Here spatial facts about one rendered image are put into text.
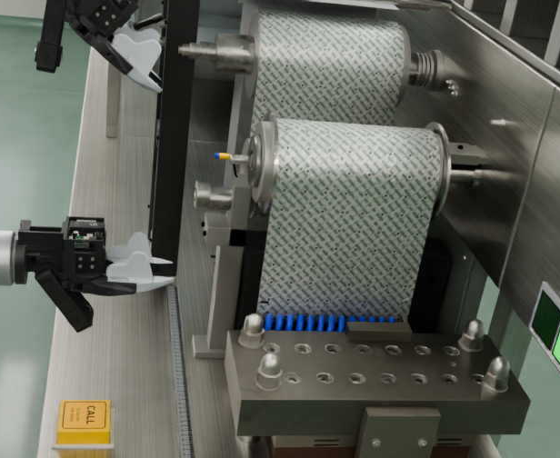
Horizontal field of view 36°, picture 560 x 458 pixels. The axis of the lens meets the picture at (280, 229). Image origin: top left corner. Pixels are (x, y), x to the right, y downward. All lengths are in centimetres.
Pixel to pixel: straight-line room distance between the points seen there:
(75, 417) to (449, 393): 51
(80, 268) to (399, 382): 46
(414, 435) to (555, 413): 195
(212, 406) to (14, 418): 146
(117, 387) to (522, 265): 61
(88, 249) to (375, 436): 46
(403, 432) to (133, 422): 38
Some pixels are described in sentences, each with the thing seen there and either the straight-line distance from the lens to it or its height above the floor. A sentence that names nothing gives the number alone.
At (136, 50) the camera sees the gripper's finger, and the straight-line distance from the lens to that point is 115.
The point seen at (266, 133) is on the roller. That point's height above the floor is 130.
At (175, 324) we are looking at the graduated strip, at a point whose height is 90.
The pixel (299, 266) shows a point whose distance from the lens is 124.
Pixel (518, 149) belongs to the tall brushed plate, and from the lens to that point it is 121.
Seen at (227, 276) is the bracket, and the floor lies 105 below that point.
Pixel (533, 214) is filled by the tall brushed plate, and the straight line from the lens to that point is 116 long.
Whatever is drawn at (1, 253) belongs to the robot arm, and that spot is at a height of 114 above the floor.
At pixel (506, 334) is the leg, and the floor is 92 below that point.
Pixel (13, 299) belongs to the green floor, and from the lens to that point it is 325.
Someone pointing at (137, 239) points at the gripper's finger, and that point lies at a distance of 123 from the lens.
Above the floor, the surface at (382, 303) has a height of 106.
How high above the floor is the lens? 171
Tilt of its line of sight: 26 degrees down
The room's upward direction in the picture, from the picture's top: 8 degrees clockwise
